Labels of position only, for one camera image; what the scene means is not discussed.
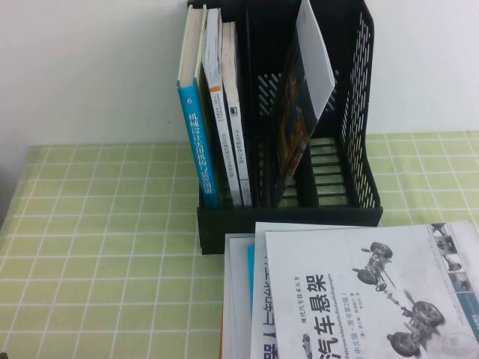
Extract thin robot brochure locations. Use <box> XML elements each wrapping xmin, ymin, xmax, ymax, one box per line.
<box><xmin>275</xmin><ymin>0</ymin><xmax>336</xmax><ymax>192</ymax></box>

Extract white book black spine logo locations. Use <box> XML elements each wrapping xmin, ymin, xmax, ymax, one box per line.
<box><xmin>220</xmin><ymin>21</ymin><xmax>254</xmax><ymax>208</ymax></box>

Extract blue spine hardcover book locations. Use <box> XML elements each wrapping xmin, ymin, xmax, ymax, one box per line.
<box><xmin>176</xmin><ymin>5</ymin><xmax>222</xmax><ymax>209</ymax></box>

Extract black plastic book holder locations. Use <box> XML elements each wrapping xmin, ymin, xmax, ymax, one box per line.
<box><xmin>186</xmin><ymin>0</ymin><xmax>385</xmax><ymax>256</ymax></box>

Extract white book orange spine mark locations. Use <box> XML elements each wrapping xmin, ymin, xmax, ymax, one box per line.
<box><xmin>201</xmin><ymin>7</ymin><xmax>244</xmax><ymax>209</ymax></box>

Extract cyan cover book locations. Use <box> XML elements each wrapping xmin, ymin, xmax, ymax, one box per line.
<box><xmin>246</xmin><ymin>245</ymin><xmax>257</xmax><ymax>323</ymax></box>

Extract grey cover book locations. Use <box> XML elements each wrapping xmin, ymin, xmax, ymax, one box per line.
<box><xmin>219</xmin><ymin>233</ymin><xmax>259</xmax><ymax>359</ymax></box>

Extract white car suspension book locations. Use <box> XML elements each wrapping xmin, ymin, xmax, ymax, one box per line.
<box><xmin>264</xmin><ymin>220</ymin><xmax>479</xmax><ymax>359</ymax></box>

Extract white book large black characters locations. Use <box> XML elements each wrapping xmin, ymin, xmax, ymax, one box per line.
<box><xmin>249</xmin><ymin>221</ymin><xmax>431</xmax><ymax>359</ymax></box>

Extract green checked tablecloth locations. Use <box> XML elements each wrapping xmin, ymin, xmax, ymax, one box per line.
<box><xmin>0</xmin><ymin>130</ymin><xmax>479</xmax><ymax>359</ymax></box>

